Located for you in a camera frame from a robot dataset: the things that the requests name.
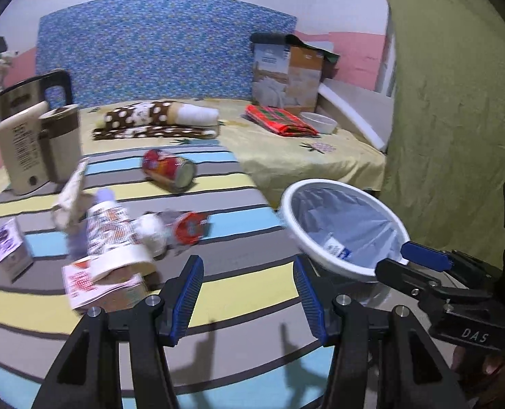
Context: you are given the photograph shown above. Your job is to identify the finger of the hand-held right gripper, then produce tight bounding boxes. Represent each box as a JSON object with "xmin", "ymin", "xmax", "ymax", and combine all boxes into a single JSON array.
[
  {"xmin": 374, "ymin": 258, "xmax": 453, "ymax": 312},
  {"xmin": 399, "ymin": 241, "xmax": 502, "ymax": 294}
]

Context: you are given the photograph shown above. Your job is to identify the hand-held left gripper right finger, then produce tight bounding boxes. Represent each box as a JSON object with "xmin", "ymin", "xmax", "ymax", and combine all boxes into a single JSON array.
[{"xmin": 293, "ymin": 256, "xmax": 470, "ymax": 409}]

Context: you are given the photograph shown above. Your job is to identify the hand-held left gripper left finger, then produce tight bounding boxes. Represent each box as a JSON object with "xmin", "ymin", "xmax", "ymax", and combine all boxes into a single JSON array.
[{"xmin": 31, "ymin": 255, "xmax": 205, "ymax": 409}]

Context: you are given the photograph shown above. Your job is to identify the white round waste bin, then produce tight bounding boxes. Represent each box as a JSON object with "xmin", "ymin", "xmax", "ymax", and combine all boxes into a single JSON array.
[{"xmin": 280, "ymin": 178, "xmax": 412, "ymax": 307}]

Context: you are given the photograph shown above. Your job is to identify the red drink can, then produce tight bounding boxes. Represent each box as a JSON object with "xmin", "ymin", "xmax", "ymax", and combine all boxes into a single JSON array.
[{"xmin": 142, "ymin": 149, "xmax": 197, "ymax": 193}]

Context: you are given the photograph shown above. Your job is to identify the person's right hand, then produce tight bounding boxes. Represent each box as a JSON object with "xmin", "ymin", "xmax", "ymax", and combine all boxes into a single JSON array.
[{"xmin": 450, "ymin": 343, "xmax": 505, "ymax": 393}]

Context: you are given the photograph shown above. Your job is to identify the blue white wrapper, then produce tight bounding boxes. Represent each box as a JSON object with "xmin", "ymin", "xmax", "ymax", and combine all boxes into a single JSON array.
[{"xmin": 323, "ymin": 234, "xmax": 353, "ymax": 260}]

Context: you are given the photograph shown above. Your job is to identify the crumpled white tissue ball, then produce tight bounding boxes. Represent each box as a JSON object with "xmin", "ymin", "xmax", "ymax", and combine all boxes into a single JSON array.
[{"xmin": 137, "ymin": 213, "xmax": 168, "ymax": 251}]

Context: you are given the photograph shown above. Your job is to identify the white tape roll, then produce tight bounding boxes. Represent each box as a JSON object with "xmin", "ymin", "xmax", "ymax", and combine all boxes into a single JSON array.
[{"xmin": 88, "ymin": 243, "xmax": 158, "ymax": 284}]

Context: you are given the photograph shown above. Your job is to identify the red white flat carton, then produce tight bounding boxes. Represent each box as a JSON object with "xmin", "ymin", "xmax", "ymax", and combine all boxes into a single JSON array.
[{"xmin": 61, "ymin": 259, "xmax": 149, "ymax": 313}]

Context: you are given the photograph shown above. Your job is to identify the clear bin liner bag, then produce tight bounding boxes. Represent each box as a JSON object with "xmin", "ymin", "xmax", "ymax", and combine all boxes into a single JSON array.
[{"xmin": 291, "ymin": 184, "xmax": 400, "ymax": 270}]

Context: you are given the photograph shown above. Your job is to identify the orange patterned white tube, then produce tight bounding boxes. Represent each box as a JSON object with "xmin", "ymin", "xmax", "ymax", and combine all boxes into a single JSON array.
[{"xmin": 86, "ymin": 202, "xmax": 140, "ymax": 260}]

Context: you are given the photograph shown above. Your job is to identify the yellow printed bed sheet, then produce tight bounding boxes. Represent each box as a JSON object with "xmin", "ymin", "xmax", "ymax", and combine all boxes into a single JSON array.
[{"xmin": 0, "ymin": 97, "xmax": 387, "ymax": 211}]

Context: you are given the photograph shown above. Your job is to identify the white bed side board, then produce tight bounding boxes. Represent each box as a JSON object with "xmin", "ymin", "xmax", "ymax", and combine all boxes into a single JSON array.
[{"xmin": 318, "ymin": 82, "xmax": 395, "ymax": 152}]

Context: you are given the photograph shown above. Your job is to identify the green curtain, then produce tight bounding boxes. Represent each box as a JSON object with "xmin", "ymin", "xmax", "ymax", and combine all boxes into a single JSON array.
[{"xmin": 376, "ymin": 0, "xmax": 505, "ymax": 267}]

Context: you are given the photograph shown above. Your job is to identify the small shallow bowl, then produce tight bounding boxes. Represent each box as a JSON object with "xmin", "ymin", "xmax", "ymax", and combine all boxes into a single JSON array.
[{"xmin": 299, "ymin": 111, "xmax": 338, "ymax": 135}]

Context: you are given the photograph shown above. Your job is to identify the beige white plush roll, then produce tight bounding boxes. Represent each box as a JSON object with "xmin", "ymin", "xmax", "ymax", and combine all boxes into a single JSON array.
[{"xmin": 169, "ymin": 101, "xmax": 220, "ymax": 127}]

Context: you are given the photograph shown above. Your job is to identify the small purple white box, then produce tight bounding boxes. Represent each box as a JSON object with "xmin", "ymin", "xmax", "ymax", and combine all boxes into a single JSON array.
[{"xmin": 0, "ymin": 217, "xmax": 35, "ymax": 281}]

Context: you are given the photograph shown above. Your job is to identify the red plaid cloth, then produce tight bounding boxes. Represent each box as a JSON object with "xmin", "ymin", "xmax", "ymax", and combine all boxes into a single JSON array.
[{"xmin": 244, "ymin": 105, "xmax": 321, "ymax": 138}]

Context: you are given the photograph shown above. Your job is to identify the brown polka dot cloth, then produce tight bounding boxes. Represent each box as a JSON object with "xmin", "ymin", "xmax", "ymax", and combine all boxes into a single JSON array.
[{"xmin": 91, "ymin": 100, "xmax": 221, "ymax": 140}]

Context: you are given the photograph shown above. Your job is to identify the beige mug with brown lid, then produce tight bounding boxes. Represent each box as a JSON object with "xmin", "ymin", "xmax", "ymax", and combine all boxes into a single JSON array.
[{"xmin": 38, "ymin": 104, "xmax": 83, "ymax": 184}]

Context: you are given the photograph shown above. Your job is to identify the printed bedding package box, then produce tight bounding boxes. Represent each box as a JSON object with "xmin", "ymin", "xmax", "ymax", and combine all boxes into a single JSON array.
[{"xmin": 251, "ymin": 32, "xmax": 341, "ymax": 114}]

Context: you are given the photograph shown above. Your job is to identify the beige steel electric kettle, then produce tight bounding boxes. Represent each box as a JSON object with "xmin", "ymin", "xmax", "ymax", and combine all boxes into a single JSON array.
[{"xmin": 0, "ymin": 69, "xmax": 73, "ymax": 197}]

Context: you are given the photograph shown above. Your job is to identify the blue patterned headboard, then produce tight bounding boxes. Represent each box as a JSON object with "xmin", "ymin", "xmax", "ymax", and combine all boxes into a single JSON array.
[{"xmin": 36, "ymin": 0, "xmax": 298, "ymax": 110}]

